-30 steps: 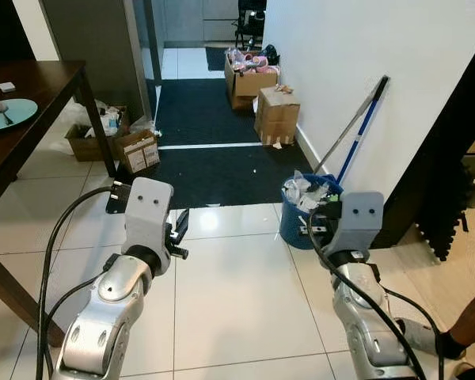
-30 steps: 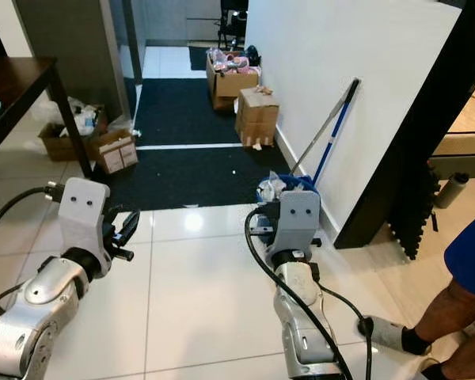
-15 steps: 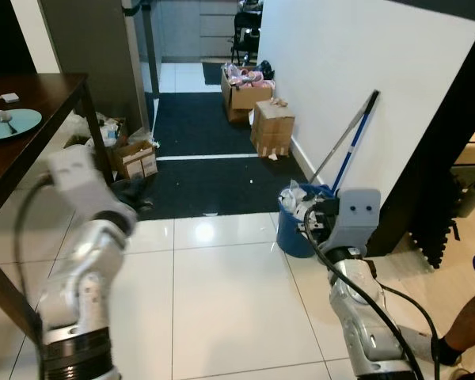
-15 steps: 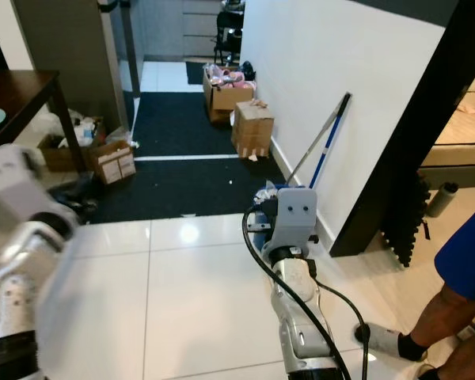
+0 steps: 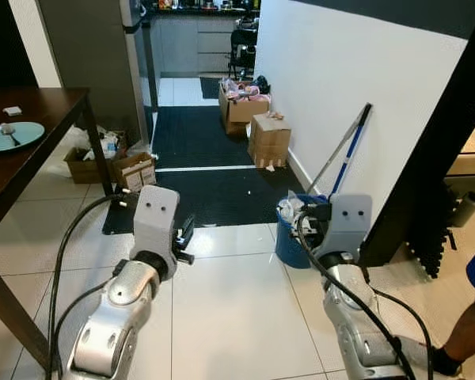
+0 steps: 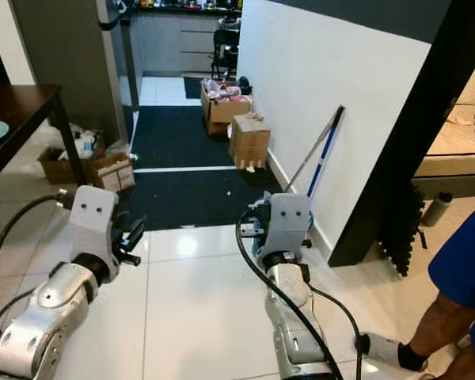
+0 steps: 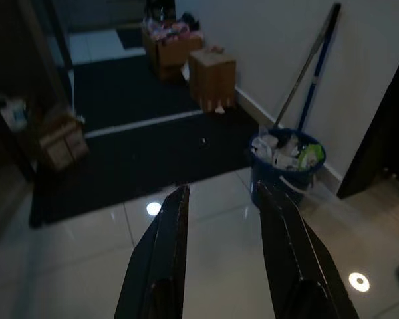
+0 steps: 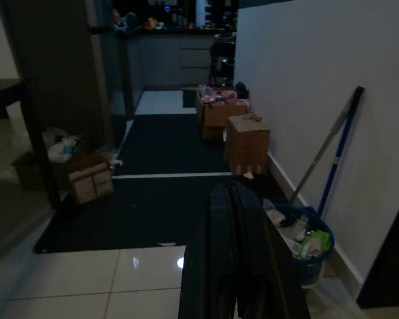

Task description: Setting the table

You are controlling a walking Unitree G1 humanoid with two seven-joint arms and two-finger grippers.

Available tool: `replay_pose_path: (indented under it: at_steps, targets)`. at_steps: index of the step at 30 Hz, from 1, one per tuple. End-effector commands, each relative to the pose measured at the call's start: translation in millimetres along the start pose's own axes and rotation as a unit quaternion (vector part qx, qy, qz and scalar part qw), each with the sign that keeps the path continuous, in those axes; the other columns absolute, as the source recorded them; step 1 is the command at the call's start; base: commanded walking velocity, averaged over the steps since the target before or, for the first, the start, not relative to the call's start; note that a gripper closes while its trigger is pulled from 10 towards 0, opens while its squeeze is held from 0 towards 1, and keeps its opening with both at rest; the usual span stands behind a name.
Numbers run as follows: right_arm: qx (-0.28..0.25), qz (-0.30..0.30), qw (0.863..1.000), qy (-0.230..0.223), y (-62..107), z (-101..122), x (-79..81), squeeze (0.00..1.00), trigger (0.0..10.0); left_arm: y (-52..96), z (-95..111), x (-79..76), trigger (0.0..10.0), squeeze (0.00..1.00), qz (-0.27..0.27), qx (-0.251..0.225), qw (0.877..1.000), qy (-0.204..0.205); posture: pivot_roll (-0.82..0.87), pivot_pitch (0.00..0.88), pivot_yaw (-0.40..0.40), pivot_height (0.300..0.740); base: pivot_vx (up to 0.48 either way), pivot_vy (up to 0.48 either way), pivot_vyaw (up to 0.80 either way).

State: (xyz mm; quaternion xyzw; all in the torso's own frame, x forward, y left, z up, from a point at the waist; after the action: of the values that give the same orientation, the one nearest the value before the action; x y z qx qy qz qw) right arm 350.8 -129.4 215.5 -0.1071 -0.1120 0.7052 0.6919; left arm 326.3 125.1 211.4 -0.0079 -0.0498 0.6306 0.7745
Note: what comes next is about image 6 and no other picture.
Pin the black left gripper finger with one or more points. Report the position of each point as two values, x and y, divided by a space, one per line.
134 231

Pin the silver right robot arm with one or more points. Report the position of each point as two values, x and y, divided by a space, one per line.
293 317

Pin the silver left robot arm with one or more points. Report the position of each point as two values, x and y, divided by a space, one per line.
43 321

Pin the printed cardboard box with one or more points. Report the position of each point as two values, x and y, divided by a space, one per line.
115 170

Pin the black floor rug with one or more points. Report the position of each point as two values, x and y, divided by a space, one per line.
190 190

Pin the tall closed cardboard box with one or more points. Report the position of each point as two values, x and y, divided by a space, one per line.
251 142

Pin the silver mop pole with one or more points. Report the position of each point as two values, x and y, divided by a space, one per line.
313 150

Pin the blue mop pole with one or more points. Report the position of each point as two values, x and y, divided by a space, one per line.
323 158

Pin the open cardboard box with bags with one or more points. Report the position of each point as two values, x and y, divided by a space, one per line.
63 168

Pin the white plastic bag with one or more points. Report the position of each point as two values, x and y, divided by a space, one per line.
83 142

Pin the cardboard box with pink items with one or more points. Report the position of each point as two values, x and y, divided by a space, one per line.
226 109

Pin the black foam puzzle mat stack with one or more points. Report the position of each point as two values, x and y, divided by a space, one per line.
404 229

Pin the black stroller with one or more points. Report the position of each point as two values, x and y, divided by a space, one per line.
226 47

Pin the grey drinking bottle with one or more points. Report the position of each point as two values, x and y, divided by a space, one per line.
435 210

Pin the grey kitchen cabinet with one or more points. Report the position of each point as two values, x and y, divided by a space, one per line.
174 47

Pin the grey fridge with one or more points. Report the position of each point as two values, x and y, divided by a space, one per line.
63 55

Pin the person in blue shorts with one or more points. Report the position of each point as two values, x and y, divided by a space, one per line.
459 269

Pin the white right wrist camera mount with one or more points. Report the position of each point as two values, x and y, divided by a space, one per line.
289 222

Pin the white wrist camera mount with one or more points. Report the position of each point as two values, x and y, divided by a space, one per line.
289 222
91 218

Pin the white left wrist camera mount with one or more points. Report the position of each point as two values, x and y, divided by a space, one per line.
91 218

